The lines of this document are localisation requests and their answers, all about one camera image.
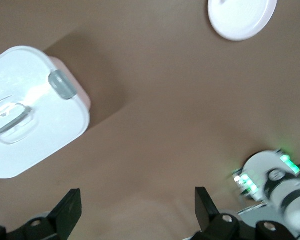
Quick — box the pink round plate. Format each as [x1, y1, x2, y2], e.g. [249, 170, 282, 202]
[207, 0, 278, 41]

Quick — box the white lidded storage box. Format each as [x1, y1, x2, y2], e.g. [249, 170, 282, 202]
[0, 45, 92, 180]

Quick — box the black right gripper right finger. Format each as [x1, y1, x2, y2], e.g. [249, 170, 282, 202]
[189, 186, 297, 240]

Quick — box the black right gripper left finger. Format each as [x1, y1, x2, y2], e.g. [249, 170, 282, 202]
[0, 188, 82, 240]

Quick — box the brown table cover mat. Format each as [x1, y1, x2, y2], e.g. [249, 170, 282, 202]
[0, 0, 300, 240]

